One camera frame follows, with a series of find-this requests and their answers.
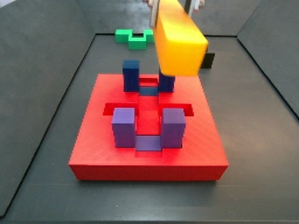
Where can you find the purple U block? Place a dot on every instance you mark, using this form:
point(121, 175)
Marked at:
point(172, 128)

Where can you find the yellow long block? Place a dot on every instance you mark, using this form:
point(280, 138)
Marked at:
point(179, 41)

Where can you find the red slotted base board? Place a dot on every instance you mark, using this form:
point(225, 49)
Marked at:
point(97, 160)

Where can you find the dark blue U block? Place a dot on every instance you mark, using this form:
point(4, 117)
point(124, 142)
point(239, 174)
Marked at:
point(132, 81)

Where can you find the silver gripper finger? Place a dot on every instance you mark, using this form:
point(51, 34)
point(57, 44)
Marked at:
point(153, 6)
point(193, 5)

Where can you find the black angle bracket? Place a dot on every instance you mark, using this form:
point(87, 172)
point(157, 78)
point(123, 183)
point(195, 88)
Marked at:
point(207, 60)

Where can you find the green zigzag block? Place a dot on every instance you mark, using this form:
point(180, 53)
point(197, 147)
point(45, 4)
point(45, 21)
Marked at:
point(135, 42)

